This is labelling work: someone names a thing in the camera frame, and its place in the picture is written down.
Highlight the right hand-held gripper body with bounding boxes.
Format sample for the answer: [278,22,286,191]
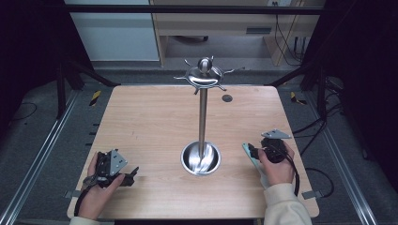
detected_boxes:
[260,128,293,164]

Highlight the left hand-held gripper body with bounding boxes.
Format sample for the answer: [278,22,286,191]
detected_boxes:
[95,148,130,188]

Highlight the steel utensil rack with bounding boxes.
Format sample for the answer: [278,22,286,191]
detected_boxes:
[173,55,237,177]

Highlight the person's right hand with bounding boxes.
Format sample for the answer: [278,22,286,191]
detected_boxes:
[257,142,297,188]

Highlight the person's left hand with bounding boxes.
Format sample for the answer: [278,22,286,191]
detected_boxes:
[77,152,127,221]

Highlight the yellow and black tape piece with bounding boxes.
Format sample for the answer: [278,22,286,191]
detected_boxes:
[289,91,308,106]
[88,89,102,108]

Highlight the white cabinet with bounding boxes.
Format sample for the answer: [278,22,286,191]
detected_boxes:
[63,0,161,62]

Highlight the light wooden desk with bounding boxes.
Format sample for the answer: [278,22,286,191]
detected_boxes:
[149,0,327,68]

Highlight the right hand-held gripper cable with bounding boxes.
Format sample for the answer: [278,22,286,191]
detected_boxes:
[268,143,300,197]

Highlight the hand-held gripper cable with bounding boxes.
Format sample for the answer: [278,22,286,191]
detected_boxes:
[73,175,99,218]
[268,143,300,197]

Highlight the black floor cable bundle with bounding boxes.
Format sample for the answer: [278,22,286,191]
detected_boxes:
[291,74,345,158]

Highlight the left hand-held gripper cable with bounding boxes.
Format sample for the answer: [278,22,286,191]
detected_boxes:
[73,175,99,218]

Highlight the grey table bracket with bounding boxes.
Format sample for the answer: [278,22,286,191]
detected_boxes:
[63,189,83,200]
[301,189,324,201]

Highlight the black looped floor cable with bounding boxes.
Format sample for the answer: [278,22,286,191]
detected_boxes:
[304,167,335,199]

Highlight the aluminium floor rail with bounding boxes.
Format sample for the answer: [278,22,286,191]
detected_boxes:
[0,90,80,225]
[303,91,380,225]

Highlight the black frame strut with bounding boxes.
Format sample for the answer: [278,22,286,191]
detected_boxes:
[55,58,122,120]
[265,58,329,121]

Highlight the thin black floor cable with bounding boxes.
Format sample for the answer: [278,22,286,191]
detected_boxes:
[10,101,38,124]

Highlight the black cables by desk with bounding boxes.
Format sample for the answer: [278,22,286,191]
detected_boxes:
[273,1,307,68]

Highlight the black horizontal frame bar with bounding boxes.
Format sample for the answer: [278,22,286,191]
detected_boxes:
[66,4,325,16]

